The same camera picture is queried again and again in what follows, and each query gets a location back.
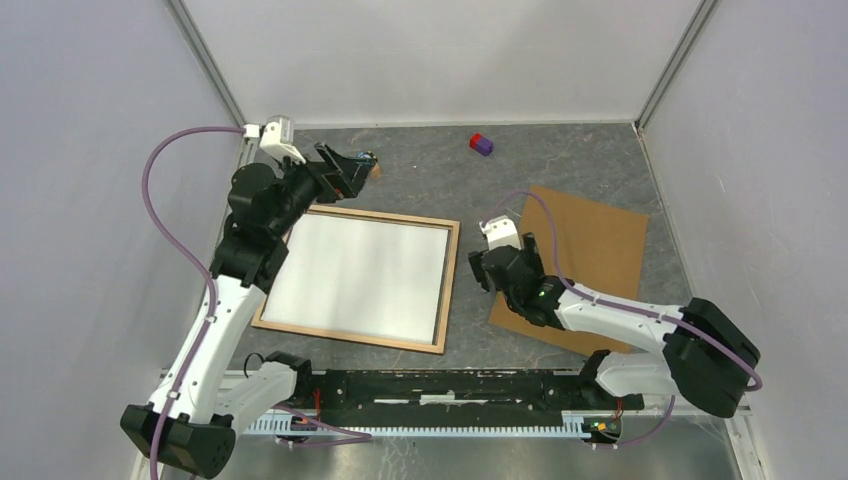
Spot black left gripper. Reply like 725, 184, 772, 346
268, 141, 376, 237

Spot brown cardboard backing board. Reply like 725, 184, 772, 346
484, 185, 649, 355

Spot landscape photo print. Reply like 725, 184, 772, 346
261, 212, 452, 346

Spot wooden picture frame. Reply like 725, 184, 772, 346
250, 204, 462, 356

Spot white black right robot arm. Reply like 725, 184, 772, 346
468, 234, 764, 418

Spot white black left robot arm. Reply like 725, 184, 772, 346
120, 143, 378, 479

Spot small wooden cube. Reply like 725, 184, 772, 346
369, 157, 382, 179

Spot red purple block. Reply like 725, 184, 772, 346
469, 133, 494, 156

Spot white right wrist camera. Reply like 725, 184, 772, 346
479, 215, 523, 251

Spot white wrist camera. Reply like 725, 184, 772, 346
479, 215, 523, 251
243, 115, 307, 165

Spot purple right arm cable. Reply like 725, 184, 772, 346
481, 190, 764, 452

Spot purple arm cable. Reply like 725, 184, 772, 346
140, 125, 250, 480
481, 190, 764, 452

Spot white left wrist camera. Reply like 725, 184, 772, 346
243, 115, 307, 165

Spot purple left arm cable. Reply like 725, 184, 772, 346
140, 125, 250, 480

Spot white cable chain strip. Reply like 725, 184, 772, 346
244, 411, 591, 440

